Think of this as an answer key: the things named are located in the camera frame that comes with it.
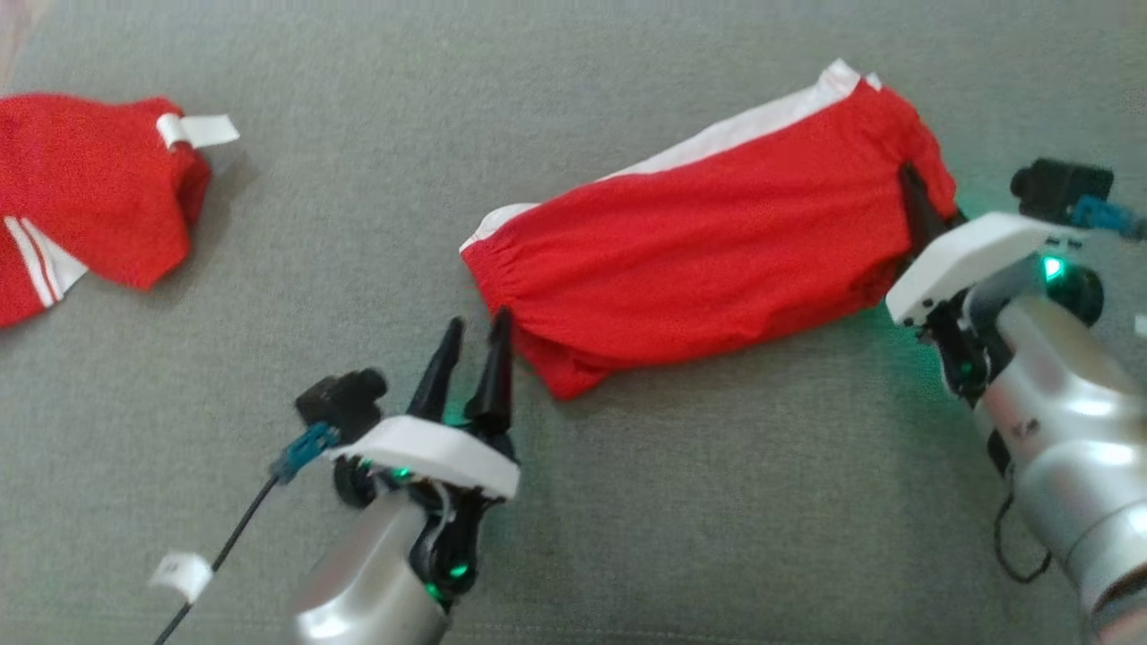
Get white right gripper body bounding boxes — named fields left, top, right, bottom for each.
left=885, top=212, right=1085, bottom=325

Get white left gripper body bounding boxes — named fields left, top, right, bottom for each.
left=327, top=415, right=521, bottom=501

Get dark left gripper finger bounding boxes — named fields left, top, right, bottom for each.
left=464, top=307, right=516, bottom=435
left=408, top=316, right=467, bottom=422

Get red shorts with white band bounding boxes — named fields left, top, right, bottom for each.
left=460, top=58, right=960, bottom=401

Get red shirt with white stripes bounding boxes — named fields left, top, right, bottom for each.
left=0, top=92, right=241, bottom=330

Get grey sofa cushion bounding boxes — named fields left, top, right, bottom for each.
left=0, top=0, right=1147, bottom=645

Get black left cable blue plug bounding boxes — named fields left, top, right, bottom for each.
left=148, top=421, right=343, bottom=645

